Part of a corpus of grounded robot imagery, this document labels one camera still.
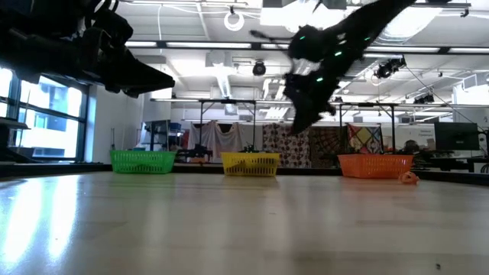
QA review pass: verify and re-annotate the round ceiling camera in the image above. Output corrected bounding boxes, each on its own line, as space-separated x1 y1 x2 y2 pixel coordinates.
251 60 267 77

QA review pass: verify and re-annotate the green plastic basket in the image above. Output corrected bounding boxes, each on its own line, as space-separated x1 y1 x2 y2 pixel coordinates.
109 150 177 175

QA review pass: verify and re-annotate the white draped cloth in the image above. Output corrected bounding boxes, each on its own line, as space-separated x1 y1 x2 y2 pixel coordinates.
186 121 255 161

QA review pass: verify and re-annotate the white ring light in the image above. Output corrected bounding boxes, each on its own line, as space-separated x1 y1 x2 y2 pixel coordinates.
223 10 245 32

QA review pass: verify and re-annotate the monitor on cart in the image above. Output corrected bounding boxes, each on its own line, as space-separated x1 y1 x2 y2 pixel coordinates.
140 119 172 152

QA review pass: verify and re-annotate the black monitor on stand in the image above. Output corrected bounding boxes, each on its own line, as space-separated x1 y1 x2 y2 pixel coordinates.
434 121 481 151

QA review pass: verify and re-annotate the black rack frame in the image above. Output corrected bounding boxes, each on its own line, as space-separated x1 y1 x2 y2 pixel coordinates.
338 102 398 154
196 98 257 154

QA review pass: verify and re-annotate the yellow plastic basket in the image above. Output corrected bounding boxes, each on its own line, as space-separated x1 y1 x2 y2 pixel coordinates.
220 151 282 178

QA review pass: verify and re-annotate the colourful geometric cloth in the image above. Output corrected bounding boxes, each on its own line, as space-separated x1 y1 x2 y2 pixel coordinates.
345 124 384 154

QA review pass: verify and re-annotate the large window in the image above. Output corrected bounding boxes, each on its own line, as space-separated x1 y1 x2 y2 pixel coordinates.
0 66 91 163

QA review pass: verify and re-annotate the black ceiling spotlight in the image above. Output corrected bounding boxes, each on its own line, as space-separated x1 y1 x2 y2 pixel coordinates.
413 93 436 105
374 57 406 79

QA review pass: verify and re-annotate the thin orange rubber band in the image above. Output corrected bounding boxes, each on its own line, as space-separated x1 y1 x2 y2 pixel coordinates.
398 170 420 186

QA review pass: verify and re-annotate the black aluminium table frame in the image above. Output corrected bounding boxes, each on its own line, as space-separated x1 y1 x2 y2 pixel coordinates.
0 162 489 188

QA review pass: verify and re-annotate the brown dotted cloth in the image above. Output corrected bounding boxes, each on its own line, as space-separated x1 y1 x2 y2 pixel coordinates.
261 122 311 169

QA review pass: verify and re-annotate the grey desk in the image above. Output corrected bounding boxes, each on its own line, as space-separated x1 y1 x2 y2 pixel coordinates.
0 116 34 165

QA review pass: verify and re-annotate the dark patterned cloth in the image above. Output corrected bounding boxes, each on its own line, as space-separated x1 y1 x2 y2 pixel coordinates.
308 125 348 168

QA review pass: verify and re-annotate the orange plastic basket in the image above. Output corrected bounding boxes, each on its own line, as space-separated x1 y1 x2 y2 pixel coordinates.
337 154 415 180

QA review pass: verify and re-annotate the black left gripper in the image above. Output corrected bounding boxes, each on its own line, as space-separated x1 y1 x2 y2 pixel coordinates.
74 7 176 99

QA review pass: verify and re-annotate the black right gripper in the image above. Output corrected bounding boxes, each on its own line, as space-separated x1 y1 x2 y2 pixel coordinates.
283 24 368 136

